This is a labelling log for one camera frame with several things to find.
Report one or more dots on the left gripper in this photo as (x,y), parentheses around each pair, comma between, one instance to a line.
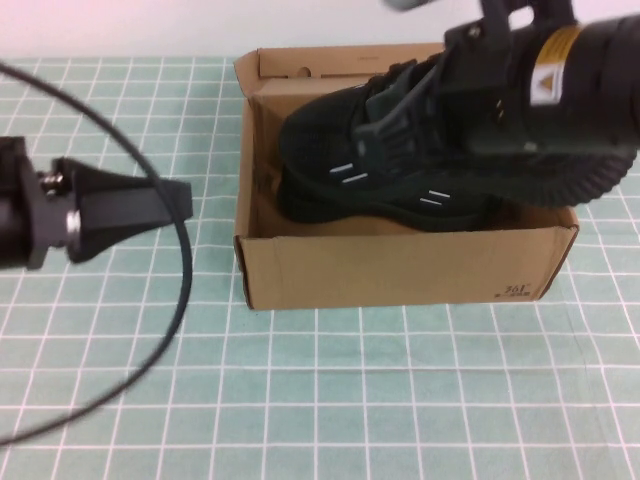
(25,215)

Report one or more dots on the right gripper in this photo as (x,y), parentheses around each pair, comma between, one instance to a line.
(490,75)

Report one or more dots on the black sneaker stuffed with paper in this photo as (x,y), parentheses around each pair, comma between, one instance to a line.
(320,135)

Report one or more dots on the brown cardboard shoe box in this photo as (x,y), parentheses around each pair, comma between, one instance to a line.
(375,270)

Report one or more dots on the black sneaker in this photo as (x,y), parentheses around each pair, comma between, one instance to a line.
(450,215)

